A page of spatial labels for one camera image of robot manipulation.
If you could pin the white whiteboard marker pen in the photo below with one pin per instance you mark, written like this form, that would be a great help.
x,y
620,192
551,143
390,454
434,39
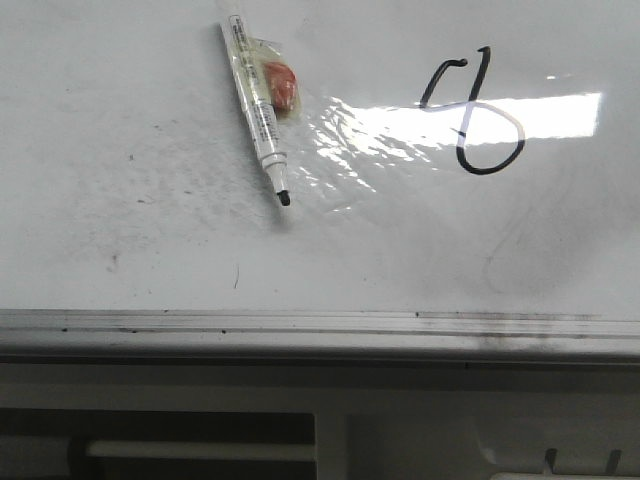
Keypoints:
x,y
255,102

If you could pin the red magnet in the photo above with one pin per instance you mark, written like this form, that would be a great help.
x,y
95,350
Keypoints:
x,y
282,82

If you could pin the white whiteboard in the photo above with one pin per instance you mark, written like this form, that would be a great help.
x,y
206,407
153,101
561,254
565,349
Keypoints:
x,y
474,156

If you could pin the white horizontal rod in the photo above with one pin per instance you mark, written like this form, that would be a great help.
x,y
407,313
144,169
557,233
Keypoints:
x,y
201,451

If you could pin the aluminium whiteboard frame rail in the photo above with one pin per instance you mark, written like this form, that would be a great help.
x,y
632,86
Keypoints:
x,y
324,336

